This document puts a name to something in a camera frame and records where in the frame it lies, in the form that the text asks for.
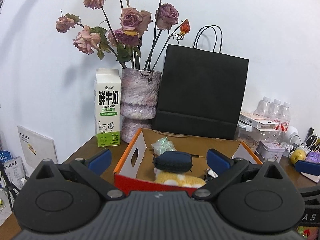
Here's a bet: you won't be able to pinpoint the dark navy zip pouch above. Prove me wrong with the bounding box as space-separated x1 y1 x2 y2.
152 151 193 173

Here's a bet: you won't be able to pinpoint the iridescent packet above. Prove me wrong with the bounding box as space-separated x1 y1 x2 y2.
151 137 176 155

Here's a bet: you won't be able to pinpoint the purple tissue pack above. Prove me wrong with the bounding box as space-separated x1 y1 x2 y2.
305 152 320 164

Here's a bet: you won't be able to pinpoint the yellow green apple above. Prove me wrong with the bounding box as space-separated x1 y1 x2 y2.
290 149 306 165

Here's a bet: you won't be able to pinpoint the black phone charger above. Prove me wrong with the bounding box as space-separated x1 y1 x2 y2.
305 127 314 145

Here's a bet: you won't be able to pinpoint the orange cardboard pumpkin box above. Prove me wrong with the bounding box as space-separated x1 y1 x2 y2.
114 128 261 194

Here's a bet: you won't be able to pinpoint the clear seed storage container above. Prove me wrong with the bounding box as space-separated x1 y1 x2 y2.
234 121 265 152

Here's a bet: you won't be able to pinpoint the white floral tin box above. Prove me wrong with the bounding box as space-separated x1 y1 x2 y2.
255 140 285 163

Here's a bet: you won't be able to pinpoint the white green milk carton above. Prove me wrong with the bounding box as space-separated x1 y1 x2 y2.
94 68 121 147

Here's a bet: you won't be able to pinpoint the white flat carton box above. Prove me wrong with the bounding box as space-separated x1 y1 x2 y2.
239 112 278 129

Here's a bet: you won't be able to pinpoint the right clear water bottle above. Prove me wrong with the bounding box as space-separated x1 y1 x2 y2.
276 102 291 132

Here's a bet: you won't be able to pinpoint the clear water bottle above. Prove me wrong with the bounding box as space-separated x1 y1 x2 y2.
266 99 281 120
276 102 291 132
254 96 271 116

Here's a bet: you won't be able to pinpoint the white paper leaflet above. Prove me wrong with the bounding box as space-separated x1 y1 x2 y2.
17 125 58 176

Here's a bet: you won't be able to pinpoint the left clear water bottle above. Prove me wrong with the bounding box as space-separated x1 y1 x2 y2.
254 96 271 116

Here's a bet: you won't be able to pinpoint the middle clear water bottle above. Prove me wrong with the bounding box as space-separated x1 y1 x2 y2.
266 99 281 120

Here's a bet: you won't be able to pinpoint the black paper shopping bag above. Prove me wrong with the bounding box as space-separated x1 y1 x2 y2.
151 25 250 140

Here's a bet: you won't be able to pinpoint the purple textured vase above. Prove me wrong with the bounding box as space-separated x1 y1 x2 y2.
120 68 161 143

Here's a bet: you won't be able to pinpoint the black tripod stand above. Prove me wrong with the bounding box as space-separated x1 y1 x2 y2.
0 162 16 213

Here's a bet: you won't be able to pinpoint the blue white packets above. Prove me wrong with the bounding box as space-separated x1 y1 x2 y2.
1 151 25 189

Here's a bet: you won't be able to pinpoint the dried pink rose bouquet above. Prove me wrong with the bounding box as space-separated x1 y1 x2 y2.
55 0 190 72

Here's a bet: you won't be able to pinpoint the white cable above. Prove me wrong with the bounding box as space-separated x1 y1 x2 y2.
287 133 320 156

